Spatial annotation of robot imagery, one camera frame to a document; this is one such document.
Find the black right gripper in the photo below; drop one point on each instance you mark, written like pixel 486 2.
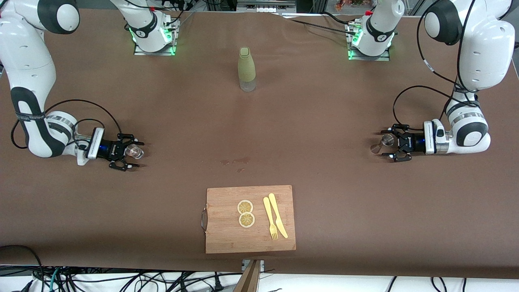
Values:
pixel 110 150

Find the yellow plastic fork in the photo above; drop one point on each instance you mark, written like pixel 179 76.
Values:
pixel 268 213

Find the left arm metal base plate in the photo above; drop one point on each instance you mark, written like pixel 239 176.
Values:
pixel 383 58

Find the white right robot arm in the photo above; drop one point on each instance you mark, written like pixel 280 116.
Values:
pixel 28 61

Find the orange background item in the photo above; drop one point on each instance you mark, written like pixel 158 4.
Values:
pixel 344 4

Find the brown table cover sheet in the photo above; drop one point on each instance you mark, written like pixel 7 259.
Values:
pixel 121 223

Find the metal jigger measuring cup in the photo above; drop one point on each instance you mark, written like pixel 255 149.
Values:
pixel 388 140

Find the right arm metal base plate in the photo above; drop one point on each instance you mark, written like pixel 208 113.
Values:
pixel 162 53

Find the black power plug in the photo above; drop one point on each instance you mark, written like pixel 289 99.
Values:
pixel 219 284

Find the grey metal bracket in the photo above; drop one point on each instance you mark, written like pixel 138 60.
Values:
pixel 262 264

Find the clear glass cup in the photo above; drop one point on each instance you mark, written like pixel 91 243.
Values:
pixel 136 152

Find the wooden post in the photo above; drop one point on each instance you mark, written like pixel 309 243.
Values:
pixel 248 280

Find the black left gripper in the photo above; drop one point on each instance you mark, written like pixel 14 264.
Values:
pixel 411 142

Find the wooden cutting board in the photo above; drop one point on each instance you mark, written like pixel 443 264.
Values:
pixel 227 235

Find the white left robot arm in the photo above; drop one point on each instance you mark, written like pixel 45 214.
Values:
pixel 486 48

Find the lemon slice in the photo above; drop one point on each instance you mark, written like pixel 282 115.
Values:
pixel 245 207
pixel 246 220

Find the yellow plastic knife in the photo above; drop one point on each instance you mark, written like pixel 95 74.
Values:
pixel 275 211

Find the green sleeved glass bottle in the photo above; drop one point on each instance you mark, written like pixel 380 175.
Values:
pixel 246 69

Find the grey power strip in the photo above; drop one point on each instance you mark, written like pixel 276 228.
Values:
pixel 265 4

